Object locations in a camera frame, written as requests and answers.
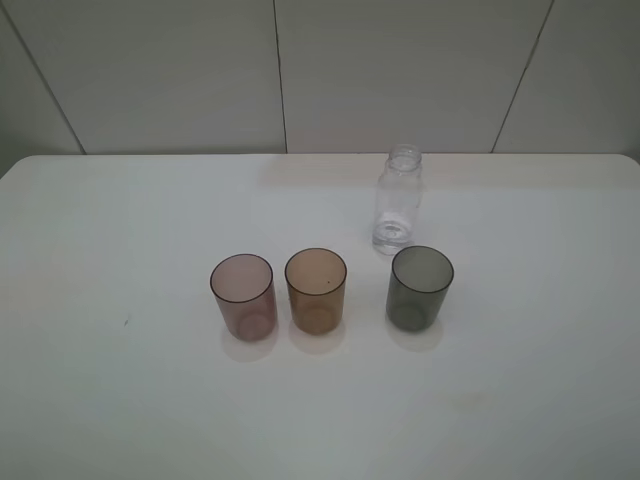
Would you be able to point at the grey translucent plastic cup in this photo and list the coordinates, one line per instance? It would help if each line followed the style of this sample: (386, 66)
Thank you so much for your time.
(419, 281)

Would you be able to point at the clear plastic water bottle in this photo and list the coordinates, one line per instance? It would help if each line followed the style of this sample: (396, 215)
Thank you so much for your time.
(398, 196)

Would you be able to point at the pink translucent plastic cup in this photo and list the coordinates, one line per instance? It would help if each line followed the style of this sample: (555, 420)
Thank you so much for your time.
(243, 286)

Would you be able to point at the amber translucent plastic cup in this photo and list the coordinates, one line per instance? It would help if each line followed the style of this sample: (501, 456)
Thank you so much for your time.
(316, 282)

